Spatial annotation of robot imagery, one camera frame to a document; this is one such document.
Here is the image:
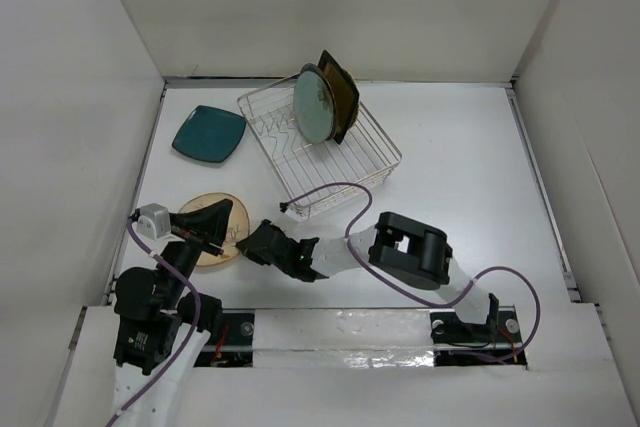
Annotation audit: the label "beige round leaf plate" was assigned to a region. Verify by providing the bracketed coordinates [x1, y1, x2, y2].
[179, 192, 250, 268]

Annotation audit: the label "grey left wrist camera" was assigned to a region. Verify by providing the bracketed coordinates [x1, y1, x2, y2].
[133, 203, 171, 240]

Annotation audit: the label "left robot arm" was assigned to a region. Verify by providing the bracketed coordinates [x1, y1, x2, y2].
[107, 199, 233, 426]

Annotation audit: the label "wire dish rack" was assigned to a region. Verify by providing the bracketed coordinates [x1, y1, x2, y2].
[237, 76, 402, 218]

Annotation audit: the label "round woven bamboo plate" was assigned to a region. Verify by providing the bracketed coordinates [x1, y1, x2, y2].
[347, 72, 360, 129]

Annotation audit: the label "light green flower plate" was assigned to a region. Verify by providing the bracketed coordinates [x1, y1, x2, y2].
[292, 69, 335, 144]

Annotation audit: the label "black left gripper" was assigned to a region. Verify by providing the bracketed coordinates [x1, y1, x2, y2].
[157, 195, 233, 305]

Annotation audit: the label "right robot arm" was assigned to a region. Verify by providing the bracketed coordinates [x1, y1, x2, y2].
[236, 212, 499, 346]

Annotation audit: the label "teal square plate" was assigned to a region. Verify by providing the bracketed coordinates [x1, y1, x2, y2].
[171, 105, 246, 164]

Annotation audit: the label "black and amber square plate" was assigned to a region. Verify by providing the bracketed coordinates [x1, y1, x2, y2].
[318, 50, 355, 145]

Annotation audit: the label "dark teal round plate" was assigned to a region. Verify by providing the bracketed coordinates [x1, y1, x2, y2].
[299, 62, 341, 141]

